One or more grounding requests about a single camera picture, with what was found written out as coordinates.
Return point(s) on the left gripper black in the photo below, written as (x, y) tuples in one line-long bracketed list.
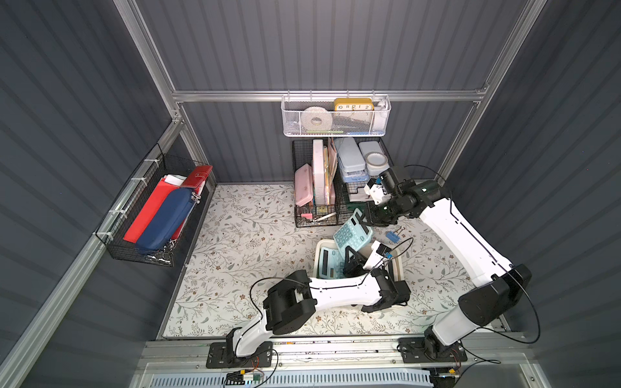
[(356, 263)]

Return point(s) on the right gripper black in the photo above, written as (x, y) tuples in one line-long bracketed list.
[(383, 213)]

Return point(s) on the light blue calculator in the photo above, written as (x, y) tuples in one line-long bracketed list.
[(355, 236), (331, 264)]

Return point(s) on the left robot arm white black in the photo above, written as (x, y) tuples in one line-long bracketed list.
[(292, 301)]

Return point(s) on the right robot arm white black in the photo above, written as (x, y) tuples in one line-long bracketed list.
[(499, 285)]

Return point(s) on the beige plastic storage box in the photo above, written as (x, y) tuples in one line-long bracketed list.
[(389, 274)]

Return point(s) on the white round tape box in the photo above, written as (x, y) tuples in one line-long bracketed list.
[(375, 159)]

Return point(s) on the blue binder clip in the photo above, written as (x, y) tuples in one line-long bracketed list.
[(394, 236)]

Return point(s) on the light blue pencil case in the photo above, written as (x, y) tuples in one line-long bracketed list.
[(350, 160)]

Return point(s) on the pink case in organizer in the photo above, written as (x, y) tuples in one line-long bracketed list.
[(303, 185)]

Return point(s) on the pink upright book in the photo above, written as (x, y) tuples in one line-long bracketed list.
[(318, 172)]

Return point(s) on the white tape roll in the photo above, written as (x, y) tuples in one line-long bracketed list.
[(316, 120)]

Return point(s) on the white mesh hanging basket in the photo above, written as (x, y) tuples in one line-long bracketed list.
[(345, 124)]

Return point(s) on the yellow clock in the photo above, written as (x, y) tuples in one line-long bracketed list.
[(353, 105)]

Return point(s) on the floral table mat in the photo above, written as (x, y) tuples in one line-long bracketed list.
[(249, 239)]

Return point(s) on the small circuit board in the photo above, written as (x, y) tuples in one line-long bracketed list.
[(244, 378)]

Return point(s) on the red wallet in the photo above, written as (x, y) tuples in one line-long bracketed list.
[(197, 178)]

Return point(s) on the navy blue pouch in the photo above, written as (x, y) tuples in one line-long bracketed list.
[(171, 214)]

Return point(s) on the red folder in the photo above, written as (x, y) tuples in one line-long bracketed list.
[(164, 187)]

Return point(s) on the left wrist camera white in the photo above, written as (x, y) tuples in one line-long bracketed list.
[(375, 255)]

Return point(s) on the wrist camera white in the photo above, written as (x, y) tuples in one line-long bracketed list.
[(375, 190), (375, 255)]

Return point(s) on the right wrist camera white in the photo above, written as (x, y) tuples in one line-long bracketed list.
[(375, 190)]

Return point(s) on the black wire desk organizer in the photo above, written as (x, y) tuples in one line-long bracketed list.
[(340, 207)]

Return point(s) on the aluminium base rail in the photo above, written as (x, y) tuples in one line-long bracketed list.
[(482, 360)]

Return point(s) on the black wire side basket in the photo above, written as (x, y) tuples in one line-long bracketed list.
[(135, 194)]

